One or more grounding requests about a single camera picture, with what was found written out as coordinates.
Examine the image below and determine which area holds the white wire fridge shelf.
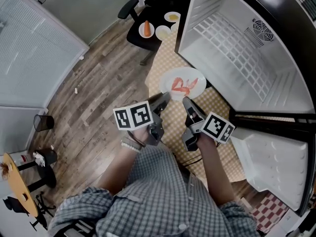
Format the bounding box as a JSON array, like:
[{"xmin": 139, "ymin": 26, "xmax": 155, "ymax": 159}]
[{"xmin": 192, "ymin": 11, "xmax": 275, "ymax": 102}]

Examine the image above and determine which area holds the grey checkered shirt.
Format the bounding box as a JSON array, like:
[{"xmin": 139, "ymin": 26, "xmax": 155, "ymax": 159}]
[{"xmin": 47, "ymin": 144, "xmax": 260, "ymax": 237}]

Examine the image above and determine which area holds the brown dried plant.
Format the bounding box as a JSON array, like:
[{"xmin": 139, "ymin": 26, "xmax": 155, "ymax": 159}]
[{"xmin": 0, "ymin": 162, "xmax": 11, "ymax": 178}]

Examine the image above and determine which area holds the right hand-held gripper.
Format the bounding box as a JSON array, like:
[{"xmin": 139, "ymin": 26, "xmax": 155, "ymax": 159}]
[{"xmin": 181, "ymin": 96, "xmax": 236, "ymax": 152}]

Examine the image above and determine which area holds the black swivel chair base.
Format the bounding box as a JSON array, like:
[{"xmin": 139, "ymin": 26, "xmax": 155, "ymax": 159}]
[{"xmin": 2, "ymin": 191, "xmax": 57, "ymax": 232}]

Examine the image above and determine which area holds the person's left forearm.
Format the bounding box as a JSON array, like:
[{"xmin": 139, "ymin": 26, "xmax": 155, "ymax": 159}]
[{"xmin": 96, "ymin": 128, "xmax": 149, "ymax": 196}]

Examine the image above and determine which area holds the round wooden side table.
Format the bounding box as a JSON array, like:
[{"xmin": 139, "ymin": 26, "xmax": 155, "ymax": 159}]
[{"xmin": 2, "ymin": 152, "xmax": 40, "ymax": 218}]

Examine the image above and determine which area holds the red shrimp food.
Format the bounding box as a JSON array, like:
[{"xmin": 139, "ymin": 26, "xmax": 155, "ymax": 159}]
[{"xmin": 171, "ymin": 77, "xmax": 199, "ymax": 95}]

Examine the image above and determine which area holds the large white plate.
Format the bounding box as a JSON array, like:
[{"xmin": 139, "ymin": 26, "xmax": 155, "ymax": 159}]
[{"xmin": 159, "ymin": 67, "xmax": 207, "ymax": 101}]

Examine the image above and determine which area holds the red checkered cloth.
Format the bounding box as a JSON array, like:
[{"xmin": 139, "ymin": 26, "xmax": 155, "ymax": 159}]
[{"xmin": 248, "ymin": 193, "xmax": 290, "ymax": 235}]

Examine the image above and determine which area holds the black cable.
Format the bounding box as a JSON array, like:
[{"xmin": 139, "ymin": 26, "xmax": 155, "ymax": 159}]
[{"xmin": 182, "ymin": 153, "xmax": 204, "ymax": 168}]

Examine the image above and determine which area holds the beaded wrist bracelet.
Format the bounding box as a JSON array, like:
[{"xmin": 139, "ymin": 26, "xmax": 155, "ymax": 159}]
[{"xmin": 120, "ymin": 136, "xmax": 143, "ymax": 154}]

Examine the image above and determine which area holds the yellow checkered tablecloth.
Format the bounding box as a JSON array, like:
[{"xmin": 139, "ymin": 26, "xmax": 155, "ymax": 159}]
[{"xmin": 144, "ymin": 30, "xmax": 248, "ymax": 183}]

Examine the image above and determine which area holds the frosted glass partition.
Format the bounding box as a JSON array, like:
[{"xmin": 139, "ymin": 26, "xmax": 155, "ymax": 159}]
[{"xmin": 0, "ymin": 0, "xmax": 90, "ymax": 109}]

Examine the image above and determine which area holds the crumpled white tissue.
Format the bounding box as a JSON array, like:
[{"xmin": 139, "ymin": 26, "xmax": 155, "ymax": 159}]
[{"xmin": 33, "ymin": 151, "xmax": 46, "ymax": 167}]

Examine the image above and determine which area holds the person's right forearm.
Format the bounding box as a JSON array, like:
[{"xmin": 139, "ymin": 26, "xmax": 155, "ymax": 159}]
[{"xmin": 197, "ymin": 133, "xmax": 236, "ymax": 206}]

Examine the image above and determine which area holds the black mini fridge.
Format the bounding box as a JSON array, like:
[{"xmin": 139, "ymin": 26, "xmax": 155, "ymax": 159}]
[{"xmin": 174, "ymin": 0, "xmax": 316, "ymax": 217}]

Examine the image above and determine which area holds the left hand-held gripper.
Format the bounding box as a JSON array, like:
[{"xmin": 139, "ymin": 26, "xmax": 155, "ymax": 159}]
[{"xmin": 113, "ymin": 91, "xmax": 171, "ymax": 147}]

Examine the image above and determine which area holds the grey door with handle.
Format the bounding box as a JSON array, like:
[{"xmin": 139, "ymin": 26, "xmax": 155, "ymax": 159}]
[{"xmin": 18, "ymin": 0, "xmax": 139, "ymax": 46}]

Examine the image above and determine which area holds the black office chair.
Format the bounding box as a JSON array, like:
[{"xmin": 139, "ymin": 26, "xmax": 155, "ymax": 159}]
[{"xmin": 118, "ymin": 0, "xmax": 182, "ymax": 67}]

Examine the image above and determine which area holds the black mesh wastebasket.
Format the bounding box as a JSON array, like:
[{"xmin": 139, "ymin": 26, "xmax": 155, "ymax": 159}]
[{"xmin": 33, "ymin": 114, "xmax": 55, "ymax": 133}]

